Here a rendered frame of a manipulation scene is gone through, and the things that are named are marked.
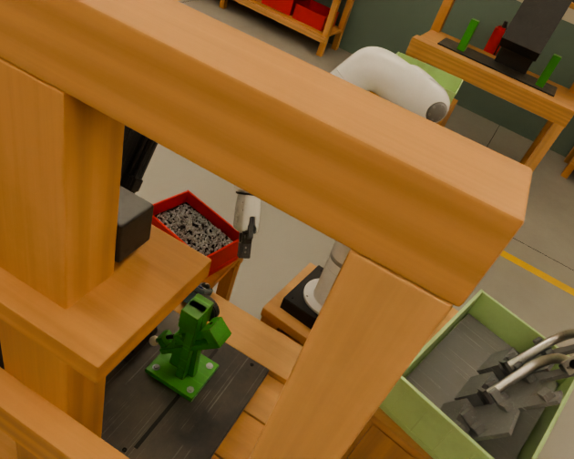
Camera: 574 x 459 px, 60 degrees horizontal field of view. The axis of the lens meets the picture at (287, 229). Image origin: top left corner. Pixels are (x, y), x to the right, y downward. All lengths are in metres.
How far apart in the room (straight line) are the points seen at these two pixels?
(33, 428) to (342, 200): 0.68
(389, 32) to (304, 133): 6.28
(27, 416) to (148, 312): 0.31
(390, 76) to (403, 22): 5.33
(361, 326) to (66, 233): 0.35
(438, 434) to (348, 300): 1.21
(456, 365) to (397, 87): 1.01
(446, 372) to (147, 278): 1.27
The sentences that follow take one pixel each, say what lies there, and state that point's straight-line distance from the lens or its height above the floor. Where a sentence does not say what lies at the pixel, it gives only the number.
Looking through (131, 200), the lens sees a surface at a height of 1.63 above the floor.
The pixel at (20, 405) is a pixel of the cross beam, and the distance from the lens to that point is 0.95.
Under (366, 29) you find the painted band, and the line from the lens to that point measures 6.74.
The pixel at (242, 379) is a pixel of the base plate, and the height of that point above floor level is 0.90.
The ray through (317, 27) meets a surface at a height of 0.28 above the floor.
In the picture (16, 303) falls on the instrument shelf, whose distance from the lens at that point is 0.73.
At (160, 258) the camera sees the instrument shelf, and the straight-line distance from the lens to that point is 0.79.
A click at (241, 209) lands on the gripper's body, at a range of 1.28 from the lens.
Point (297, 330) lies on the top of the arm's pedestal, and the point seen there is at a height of 0.85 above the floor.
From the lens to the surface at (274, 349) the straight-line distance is 1.53.
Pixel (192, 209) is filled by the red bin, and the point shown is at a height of 0.88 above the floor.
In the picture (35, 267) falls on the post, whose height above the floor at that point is 1.59.
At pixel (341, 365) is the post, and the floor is 1.73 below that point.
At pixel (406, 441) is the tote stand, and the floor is 0.79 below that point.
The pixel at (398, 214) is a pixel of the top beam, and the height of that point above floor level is 1.90.
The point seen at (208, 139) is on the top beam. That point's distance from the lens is 0.42.
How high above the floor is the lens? 2.10
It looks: 38 degrees down
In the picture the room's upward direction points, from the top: 20 degrees clockwise
